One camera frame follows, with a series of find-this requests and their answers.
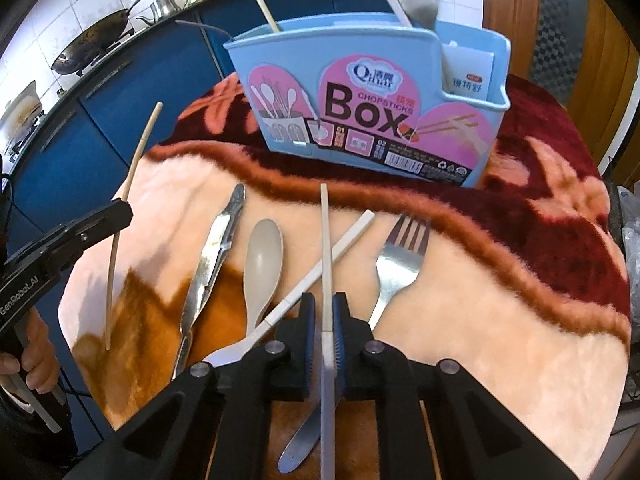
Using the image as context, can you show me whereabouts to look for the steel tongs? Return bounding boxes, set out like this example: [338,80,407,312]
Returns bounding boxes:
[170,183,246,380]

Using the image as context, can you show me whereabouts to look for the bamboo chopstick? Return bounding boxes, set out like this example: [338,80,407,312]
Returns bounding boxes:
[103,101,165,352]
[255,0,281,34]

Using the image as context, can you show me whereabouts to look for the white chopstick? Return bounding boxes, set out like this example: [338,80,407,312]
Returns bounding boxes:
[386,0,412,27]
[320,183,335,480]
[203,209,375,367]

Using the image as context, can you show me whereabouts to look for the blue lower kitchen cabinets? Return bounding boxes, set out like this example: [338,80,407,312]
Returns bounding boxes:
[0,0,402,451]

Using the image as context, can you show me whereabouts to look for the person's left hand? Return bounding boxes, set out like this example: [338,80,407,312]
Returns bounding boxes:
[0,308,60,394]

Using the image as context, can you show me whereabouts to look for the steel table knife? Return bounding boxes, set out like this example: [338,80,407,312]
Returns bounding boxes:
[277,393,341,479]

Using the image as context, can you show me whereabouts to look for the gas stove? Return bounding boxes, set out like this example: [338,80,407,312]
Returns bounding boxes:
[1,80,43,160]

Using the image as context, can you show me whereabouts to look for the beige plastic spoon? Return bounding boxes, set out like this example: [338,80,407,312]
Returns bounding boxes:
[243,219,283,336]

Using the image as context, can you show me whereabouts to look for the red peach plush blanket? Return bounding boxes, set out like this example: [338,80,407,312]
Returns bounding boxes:
[58,75,631,479]

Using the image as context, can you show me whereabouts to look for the steel kettle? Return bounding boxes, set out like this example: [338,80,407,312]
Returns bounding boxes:
[137,0,189,26]

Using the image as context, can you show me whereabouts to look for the light blue chopsticks box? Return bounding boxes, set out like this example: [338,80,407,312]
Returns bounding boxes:
[226,12,511,188]

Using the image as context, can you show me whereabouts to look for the bamboo chopstick in box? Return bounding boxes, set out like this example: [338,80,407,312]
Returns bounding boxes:
[255,0,281,34]

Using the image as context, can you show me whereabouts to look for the brown wooden door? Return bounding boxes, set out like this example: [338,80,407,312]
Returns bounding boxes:
[483,0,639,171]

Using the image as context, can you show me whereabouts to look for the white chopstick in box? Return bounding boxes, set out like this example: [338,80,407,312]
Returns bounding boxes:
[386,0,412,27]

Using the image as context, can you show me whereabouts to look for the black wok with handle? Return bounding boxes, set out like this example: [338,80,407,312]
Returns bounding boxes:
[51,0,142,76]

